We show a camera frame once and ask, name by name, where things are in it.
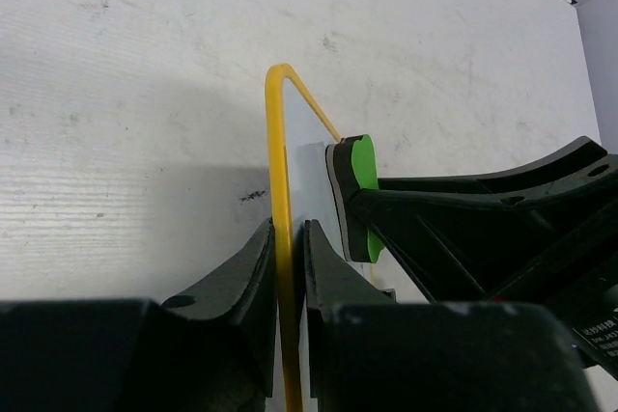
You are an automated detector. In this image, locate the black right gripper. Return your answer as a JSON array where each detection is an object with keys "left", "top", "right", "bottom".
[{"left": 353, "top": 136, "right": 617, "bottom": 373}]

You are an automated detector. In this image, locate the green whiteboard eraser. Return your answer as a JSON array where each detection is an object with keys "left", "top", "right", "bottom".
[{"left": 325, "top": 134, "right": 384, "bottom": 263}]

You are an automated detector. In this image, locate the yellow framed whiteboard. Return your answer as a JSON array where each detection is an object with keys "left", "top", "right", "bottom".
[{"left": 264, "top": 63, "right": 400, "bottom": 412}]

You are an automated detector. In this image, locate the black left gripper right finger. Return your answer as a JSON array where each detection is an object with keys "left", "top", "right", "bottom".
[{"left": 303, "top": 220, "right": 594, "bottom": 411}]

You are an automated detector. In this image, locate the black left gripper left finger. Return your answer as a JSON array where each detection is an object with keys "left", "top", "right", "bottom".
[{"left": 1, "top": 220, "right": 277, "bottom": 411}]

